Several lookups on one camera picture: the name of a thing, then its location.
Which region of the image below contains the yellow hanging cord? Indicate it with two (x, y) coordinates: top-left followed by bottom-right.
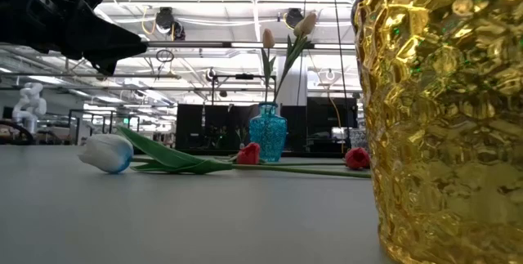
(306, 49), (343, 134)

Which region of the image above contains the black partition wall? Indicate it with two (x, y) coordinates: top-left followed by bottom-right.
(175, 96), (359, 154)

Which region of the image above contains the black metal gantry frame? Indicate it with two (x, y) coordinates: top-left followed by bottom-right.
(210, 73), (278, 106)

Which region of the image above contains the gold textured glass vase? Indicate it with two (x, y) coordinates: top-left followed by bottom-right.
(351, 0), (523, 264)

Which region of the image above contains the white artificial tulip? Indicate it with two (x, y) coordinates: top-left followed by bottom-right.
(77, 124), (372, 180)

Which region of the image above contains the red artificial tulip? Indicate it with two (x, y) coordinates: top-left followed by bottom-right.
(235, 141), (262, 166)
(344, 146), (371, 171)

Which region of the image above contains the clear glass vase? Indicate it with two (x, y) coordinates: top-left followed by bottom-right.
(350, 128), (369, 150)

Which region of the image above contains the blue glass vase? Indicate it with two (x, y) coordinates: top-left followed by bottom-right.
(248, 101), (288, 163)

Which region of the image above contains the long horizontal metal bar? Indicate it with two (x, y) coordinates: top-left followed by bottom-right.
(145, 39), (356, 50)

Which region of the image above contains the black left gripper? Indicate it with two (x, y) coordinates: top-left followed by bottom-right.
(0, 0), (149, 76)

